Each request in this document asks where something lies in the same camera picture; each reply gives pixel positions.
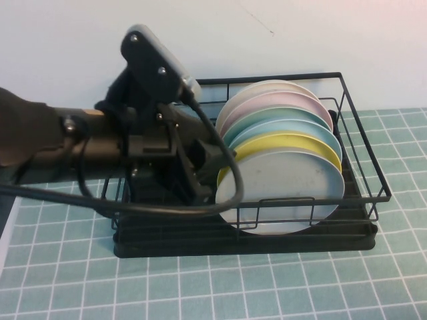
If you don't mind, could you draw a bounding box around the light blue plate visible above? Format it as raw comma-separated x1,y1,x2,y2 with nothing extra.
225,119,344,167

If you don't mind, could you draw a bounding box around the yellow plate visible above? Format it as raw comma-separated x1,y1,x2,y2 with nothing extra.
217,131,344,188

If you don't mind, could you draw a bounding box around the grey wrist camera black mount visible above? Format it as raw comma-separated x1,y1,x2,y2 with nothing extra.
119,23,203,98

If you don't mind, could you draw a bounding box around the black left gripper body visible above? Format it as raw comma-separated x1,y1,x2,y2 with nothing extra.
127,101,214,206

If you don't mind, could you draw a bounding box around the black plastic drip tray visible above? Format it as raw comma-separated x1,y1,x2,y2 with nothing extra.
112,109,380,259

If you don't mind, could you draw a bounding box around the thick black camera cable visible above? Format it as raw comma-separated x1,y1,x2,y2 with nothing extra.
0,89,246,218

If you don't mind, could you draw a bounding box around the grey plate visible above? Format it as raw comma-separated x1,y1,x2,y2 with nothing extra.
214,146,346,235

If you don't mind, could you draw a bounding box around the cream plate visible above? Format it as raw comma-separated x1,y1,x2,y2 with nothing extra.
215,79,322,134

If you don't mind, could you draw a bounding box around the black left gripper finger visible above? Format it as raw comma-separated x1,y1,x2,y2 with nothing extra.
195,138,238,174
191,168,220,205

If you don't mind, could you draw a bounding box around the green checked tablecloth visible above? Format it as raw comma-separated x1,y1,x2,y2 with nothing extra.
0,107,427,320

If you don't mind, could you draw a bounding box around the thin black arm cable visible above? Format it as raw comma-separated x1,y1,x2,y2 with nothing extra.
61,115,105,201

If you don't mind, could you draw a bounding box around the pink plate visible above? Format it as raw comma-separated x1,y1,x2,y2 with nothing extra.
220,90,335,141

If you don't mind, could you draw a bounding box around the black wire dish rack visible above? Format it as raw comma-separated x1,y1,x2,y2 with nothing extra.
101,71,392,234

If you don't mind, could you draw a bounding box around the teal green plate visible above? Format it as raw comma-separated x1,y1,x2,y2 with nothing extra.
220,105,336,147

